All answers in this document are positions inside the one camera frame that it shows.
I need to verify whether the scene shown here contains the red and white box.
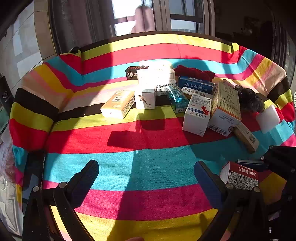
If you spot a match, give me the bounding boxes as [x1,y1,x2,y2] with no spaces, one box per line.
[219,161,259,192]

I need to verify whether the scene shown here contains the black container with logo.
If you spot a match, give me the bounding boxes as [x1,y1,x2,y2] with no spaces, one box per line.
[0,74,14,109]

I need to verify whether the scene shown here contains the white and blue box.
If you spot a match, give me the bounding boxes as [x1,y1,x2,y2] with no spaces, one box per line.
[180,87,213,99]

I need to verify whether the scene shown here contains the large white orange medicine box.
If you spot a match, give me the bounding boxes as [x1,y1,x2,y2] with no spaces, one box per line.
[207,80,242,137]

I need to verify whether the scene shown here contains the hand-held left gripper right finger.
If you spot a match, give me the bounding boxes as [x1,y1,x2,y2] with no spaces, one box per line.
[194,161,271,241]

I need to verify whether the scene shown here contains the striped tablecloth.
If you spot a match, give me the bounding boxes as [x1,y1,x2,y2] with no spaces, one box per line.
[9,31,296,241]

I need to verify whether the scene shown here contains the window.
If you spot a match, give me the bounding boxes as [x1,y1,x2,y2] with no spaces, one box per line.
[111,0,215,37]

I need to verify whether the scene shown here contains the teal box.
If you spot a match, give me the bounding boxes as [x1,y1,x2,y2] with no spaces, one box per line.
[166,86,190,114]

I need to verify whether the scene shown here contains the blue toothpaste box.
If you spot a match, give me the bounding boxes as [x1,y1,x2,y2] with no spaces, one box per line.
[178,76,216,94]

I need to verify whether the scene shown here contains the grey curtain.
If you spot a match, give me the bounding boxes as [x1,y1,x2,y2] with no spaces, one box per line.
[50,0,116,55]

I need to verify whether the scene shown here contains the dark brown box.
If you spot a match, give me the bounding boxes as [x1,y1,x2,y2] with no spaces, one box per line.
[125,66,149,80]

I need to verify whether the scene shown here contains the white box with barcode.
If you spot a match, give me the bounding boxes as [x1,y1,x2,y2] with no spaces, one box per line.
[154,79,177,96]

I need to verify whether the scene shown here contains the white foam block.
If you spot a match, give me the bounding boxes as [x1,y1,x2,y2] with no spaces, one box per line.
[255,105,281,134]

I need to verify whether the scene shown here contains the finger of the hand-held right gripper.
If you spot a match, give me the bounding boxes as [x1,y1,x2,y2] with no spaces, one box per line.
[236,146,278,171]

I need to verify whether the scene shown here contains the yellow-white medicine box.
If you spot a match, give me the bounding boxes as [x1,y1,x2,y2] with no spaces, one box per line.
[100,90,136,119]

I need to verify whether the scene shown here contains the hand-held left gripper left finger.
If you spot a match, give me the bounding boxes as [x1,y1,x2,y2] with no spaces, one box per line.
[22,159,100,241]

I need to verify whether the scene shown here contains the tan slim box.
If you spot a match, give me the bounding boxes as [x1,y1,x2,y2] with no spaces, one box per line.
[232,123,260,154]

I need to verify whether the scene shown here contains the red knitted cloth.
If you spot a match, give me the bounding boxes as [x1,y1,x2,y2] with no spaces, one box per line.
[173,65,215,82]

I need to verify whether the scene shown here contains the small white box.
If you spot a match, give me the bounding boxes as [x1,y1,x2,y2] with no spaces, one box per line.
[135,89,156,110]

